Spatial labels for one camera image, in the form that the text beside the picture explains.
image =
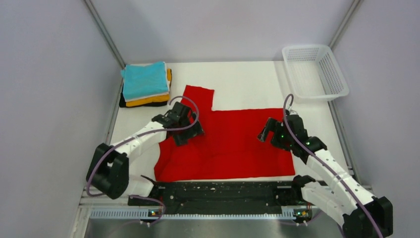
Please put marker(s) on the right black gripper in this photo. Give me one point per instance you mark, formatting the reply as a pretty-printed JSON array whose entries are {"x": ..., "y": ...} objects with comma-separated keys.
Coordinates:
[{"x": 273, "y": 125}]

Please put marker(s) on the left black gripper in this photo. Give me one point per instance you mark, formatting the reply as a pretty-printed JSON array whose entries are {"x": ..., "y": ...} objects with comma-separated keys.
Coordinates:
[{"x": 194, "y": 130}]

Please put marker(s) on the red t shirt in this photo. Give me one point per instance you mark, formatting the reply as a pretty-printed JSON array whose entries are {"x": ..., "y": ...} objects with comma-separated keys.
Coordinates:
[{"x": 229, "y": 147}]

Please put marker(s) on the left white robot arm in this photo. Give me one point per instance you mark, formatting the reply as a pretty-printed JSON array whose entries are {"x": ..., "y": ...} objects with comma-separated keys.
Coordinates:
[{"x": 109, "y": 174}]

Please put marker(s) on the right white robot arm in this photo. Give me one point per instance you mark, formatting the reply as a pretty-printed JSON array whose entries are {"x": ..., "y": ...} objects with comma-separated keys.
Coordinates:
[{"x": 356, "y": 210}]

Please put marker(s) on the folded yellow t shirt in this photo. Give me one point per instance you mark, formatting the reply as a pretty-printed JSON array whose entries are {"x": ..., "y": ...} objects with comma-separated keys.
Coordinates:
[{"x": 145, "y": 84}]

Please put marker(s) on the folded black t shirt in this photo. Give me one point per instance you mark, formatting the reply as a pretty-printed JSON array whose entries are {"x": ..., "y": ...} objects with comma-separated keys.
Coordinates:
[{"x": 150, "y": 102}]

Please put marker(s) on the folded teal t shirt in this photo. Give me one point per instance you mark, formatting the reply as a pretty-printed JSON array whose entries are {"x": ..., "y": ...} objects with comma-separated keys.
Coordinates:
[{"x": 144, "y": 80}]

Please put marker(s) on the white plastic basket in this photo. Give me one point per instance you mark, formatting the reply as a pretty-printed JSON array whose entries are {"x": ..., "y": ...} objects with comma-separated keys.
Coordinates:
[{"x": 313, "y": 73}]

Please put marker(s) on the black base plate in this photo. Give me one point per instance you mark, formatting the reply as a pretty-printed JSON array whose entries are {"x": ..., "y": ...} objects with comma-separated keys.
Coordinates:
[{"x": 238, "y": 199}]

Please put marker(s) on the aluminium frame rail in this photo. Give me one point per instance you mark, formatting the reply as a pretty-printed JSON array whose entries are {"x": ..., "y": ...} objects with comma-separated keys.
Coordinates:
[{"x": 241, "y": 198}]

